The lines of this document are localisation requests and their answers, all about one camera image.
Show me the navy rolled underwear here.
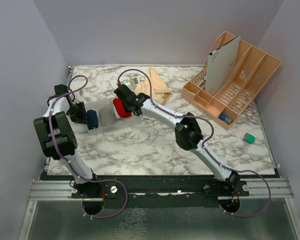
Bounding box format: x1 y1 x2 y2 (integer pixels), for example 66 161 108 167
86 109 99 131

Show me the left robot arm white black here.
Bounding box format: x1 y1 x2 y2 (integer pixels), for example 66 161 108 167
33 84 101 198

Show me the peach desk organizer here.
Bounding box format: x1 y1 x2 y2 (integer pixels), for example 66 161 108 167
181 31 282 130

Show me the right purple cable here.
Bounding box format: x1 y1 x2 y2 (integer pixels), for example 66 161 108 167
116 68 273 218

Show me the red boxer underwear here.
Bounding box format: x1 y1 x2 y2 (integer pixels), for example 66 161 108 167
112 98 132 119

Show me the aluminium frame rail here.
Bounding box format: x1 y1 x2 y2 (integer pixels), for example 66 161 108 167
19 175 298 240

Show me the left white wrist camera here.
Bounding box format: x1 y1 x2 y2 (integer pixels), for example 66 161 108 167
73 90 83 104

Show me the purple cable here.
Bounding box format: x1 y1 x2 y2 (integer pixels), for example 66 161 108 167
116 68 273 218
48 74 129 221

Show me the white folder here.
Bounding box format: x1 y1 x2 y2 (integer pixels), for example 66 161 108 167
205 35 241 96

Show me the grey rolled underwear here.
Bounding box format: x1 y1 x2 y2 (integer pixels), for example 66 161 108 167
99 106 115 127

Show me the blue capped small bottle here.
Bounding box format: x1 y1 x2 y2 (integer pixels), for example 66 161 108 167
219 114 233 125

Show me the beige underwear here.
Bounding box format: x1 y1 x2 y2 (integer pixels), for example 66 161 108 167
133 67 172 105

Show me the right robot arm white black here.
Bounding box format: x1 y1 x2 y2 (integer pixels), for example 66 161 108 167
114 84 240 196

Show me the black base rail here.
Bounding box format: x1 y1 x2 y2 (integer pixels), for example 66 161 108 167
39 172 251 210

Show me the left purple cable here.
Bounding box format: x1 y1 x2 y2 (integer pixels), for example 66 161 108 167
48 74 129 221

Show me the clear plastic storage box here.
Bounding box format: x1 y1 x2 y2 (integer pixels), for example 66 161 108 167
84 97 142 135

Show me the green grey eraser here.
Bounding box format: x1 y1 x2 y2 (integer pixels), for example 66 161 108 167
242 133 256 144

